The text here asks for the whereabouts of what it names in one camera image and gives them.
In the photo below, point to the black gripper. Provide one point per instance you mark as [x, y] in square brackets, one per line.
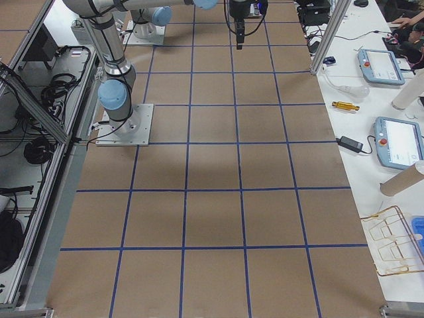
[238, 9]

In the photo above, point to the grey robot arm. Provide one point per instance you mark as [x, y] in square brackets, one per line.
[161, 16]
[115, 92]

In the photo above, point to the small blue black box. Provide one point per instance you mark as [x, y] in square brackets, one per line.
[329, 60]

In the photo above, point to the white light bulb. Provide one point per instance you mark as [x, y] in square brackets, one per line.
[359, 92]

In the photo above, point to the upper blue teach pendant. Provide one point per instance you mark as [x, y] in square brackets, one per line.
[380, 67]

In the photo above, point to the blue teach pendant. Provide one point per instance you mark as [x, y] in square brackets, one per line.
[380, 67]
[399, 143]

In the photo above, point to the black power adapter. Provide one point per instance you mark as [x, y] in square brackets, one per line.
[350, 144]

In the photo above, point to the lower blue teach pendant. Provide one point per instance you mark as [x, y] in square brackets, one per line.
[399, 143]

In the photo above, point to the lower cardboard tube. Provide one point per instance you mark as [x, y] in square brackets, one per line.
[403, 180]

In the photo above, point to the blue plastic tray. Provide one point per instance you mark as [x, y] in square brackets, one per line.
[417, 225]

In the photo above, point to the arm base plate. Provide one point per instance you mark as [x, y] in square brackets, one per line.
[144, 35]
[135, 131]

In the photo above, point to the aluminium frame post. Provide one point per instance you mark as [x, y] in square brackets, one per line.
[329, 34]

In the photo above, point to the gold wire rack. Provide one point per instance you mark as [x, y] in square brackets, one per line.
[393, 243]

